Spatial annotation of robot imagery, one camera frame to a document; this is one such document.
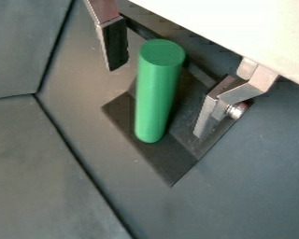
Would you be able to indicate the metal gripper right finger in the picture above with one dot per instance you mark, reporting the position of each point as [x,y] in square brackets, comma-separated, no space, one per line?
[224,101]

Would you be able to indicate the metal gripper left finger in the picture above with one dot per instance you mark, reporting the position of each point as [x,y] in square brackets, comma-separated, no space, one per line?
[111,31]

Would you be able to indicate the green cylinder peg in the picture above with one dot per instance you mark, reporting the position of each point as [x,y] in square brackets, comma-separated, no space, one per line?
[160,60]

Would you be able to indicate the black curved holder stand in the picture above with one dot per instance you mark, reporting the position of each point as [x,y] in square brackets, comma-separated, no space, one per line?
[179,150]

